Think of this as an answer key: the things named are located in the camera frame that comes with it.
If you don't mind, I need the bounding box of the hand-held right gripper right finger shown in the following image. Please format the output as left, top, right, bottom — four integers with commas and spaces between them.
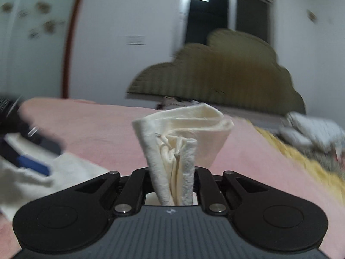
193, 168, 270, 217

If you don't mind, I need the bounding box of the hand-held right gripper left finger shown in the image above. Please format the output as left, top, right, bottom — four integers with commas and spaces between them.
73, 168, 153, 217

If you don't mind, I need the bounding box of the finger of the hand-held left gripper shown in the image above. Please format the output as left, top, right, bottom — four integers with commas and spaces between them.
16, 123, 65, 156
0, 137, 52, 178

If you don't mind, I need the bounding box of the white blanket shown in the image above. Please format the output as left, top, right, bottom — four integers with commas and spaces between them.
0, 103, 234, 220

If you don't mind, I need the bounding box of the pink floral blanket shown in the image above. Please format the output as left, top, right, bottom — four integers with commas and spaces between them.
0, 97, 345, 259

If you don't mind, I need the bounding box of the yellow blanket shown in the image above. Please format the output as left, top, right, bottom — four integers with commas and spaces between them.
253, 126, 345, 204

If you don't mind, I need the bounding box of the olive padded headboard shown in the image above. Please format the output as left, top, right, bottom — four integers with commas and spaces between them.
125, 28, 306, 115

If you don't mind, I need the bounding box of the grey white cloth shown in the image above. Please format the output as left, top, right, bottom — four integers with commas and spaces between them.
279, 111, 345, 154

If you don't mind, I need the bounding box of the window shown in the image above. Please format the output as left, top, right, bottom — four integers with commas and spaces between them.
179, 0, 273, 47

